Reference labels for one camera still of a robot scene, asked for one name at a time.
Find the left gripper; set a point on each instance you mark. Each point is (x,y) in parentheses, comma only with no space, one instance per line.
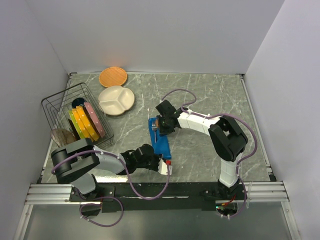
(156,168)

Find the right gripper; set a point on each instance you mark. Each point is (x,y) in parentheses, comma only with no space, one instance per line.
(163,131)

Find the metal fork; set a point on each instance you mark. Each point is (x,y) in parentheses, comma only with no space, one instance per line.
(154,128)

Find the blue cloth napkin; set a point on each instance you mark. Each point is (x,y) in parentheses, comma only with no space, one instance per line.
(161,147)

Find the wooden spoon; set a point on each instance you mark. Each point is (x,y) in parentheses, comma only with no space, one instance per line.
(156,123)

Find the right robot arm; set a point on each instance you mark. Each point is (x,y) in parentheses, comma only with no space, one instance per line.
(227,137)

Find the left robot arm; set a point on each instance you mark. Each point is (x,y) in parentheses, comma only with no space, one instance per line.
(72,163)

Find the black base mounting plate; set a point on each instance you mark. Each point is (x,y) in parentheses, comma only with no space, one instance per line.
(174,196)

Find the cream divided plate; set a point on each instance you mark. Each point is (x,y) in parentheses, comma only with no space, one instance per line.
(116,100)

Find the yellow plate in rack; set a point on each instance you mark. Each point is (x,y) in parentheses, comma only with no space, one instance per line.
(84,124)

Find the pink plate in rack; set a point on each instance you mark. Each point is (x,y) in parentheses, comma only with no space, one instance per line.
(93,118)

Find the green plate in rack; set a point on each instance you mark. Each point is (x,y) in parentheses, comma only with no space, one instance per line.
(75,124)

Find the orange woven round mat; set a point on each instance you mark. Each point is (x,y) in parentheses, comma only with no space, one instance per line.
(113,76)

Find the brown wooden plate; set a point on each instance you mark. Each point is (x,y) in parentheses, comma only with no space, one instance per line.
(62,137)

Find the dark blue bowl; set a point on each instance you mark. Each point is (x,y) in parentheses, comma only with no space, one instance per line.
(78,102)

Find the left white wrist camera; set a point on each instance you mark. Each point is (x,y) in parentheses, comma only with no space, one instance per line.
(165,167)

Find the black wire dish rack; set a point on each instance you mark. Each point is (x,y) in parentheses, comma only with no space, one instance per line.
(57,106)

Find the aluminium rail frame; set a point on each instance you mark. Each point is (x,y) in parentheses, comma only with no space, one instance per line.
(59,194)

